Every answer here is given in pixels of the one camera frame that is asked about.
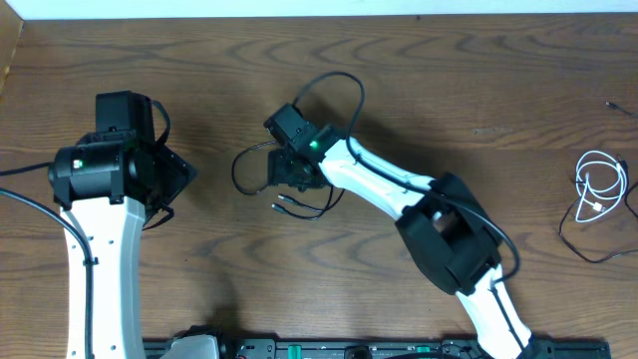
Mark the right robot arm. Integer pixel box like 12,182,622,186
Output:
264,104,532,358

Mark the black usb cable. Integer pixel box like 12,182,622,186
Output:
558,101,638,264
230,140,346,221

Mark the cardboard box edge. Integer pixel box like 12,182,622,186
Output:
0,0,24,92

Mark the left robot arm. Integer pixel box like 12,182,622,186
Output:
48,91,196,359

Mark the left camera black cable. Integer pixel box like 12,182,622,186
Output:
0,162,99,359

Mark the white usb cable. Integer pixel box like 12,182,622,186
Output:
574,150,629,224

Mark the black mounting rail base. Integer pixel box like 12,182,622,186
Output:
143,326,612,359

